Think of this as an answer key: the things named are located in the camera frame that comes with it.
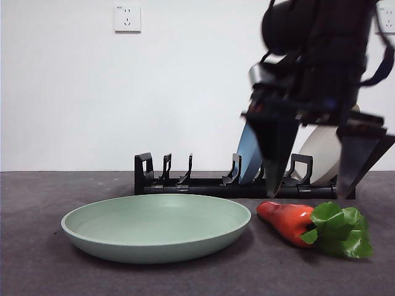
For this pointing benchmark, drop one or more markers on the green plate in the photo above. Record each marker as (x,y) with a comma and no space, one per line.
(154,222)

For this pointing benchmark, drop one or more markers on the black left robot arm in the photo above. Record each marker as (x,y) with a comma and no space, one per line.
(324,46)

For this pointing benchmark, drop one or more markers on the white wall socket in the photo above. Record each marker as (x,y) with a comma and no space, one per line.
(128,18)
(389,18)

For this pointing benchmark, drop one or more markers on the beige plate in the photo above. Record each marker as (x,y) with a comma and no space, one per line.
(321,154)

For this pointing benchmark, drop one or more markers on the black plate rack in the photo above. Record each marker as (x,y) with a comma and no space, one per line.
(308,191)

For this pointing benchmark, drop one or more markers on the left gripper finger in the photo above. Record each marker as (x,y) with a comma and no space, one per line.
(355,160)
(274,148)

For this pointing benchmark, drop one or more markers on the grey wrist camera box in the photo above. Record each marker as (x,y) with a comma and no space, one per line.
(256,74)

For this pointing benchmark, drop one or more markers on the blue plate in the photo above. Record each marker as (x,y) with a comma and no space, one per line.
(248,160)

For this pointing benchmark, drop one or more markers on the orange carrot with green leaves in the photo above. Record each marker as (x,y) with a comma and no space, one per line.
(287,219)

